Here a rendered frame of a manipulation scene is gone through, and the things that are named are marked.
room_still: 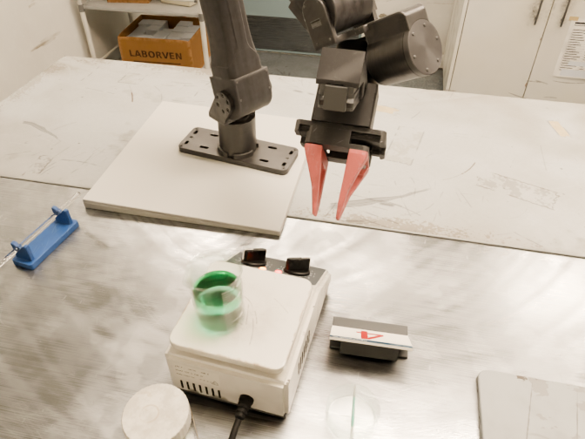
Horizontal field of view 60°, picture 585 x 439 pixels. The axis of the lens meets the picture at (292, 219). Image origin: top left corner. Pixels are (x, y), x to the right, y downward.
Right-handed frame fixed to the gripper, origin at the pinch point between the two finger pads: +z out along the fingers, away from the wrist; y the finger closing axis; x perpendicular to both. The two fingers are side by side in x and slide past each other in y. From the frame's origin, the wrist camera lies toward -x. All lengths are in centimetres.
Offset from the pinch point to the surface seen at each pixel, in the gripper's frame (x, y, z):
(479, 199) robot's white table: 26.2, 19.8, -10.5
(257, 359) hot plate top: -8.2, -2.6, 16.6
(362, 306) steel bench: 9.2, 5.5, 9.7
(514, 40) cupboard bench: 196, 49, -138
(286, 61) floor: 253, -82, -140
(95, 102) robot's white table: 35, -57, -20
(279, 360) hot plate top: -7.9, -0.5, 16.3
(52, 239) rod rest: 8.2, -38.9, 9.5
